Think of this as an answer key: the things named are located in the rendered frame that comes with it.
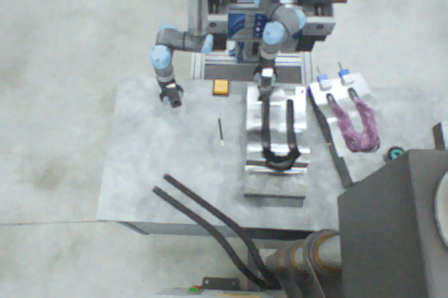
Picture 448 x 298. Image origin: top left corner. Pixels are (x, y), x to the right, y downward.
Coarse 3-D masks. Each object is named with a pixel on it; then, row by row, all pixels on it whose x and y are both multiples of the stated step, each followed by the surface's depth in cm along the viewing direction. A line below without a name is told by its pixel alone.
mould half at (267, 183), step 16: (256, 96) 157; (272, 96) 157; (288, 96) 157; (304, 96) 157; (256, 112) 155; (272, 112) 155; (304, 112) 155; (256, 128) 152; (272, 128) 152; (304, 128) 152; (256, 144) 145; (272, 144) 145; (304, 144) 146; (256, 160) 143; (304, 160) 142; (256, 176) 148; (272, 176) 148; (288, 176) 148; (304, 176) 148; (256, 192) 145; (272, 192) 145; (288, 192) 145; (304, 192) 145
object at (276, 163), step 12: (264, 108) 156; (288, 108) 156; (264, 120) 154; (288, 120) 154; (264, 132) 151; (288, 132) 152; (264, 144) 146; (288, 144) 146; (264, 156) 142; (276, 156) 141; (288, 156) 140; (276, 168) 148; (288, 168) 146
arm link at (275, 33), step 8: (272, 24) 133; (280, 24) 133; (264, 32) 134; (272, 32) 131; (280, 32) 131; (264, 40) 136; (272, 40) 133; (280, 40) 135; (264, 48) 140; (272, 48) 138
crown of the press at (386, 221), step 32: (416, 160) 30; (352, 192) 42; (384, 192) 34; (416, 192) 29; (352, 224) 42; (384, 224) 34; (416, 224) 28; (352, 256) 42; (384, 256) 33; (416, 256) 28; (352, 288) 41; (384, 288) 33; (416, 288) 28
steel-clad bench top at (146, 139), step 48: (144, 96) 167; (192, 96) 167; (240, 96) 167; (384, 96) 167; (432, 96) 167; (144, 144) 159; (192, 144) 159; (240, 144) 159; (432, 144) 159; (144, 192) 151; (240, 192) 151; (336, 192) 151
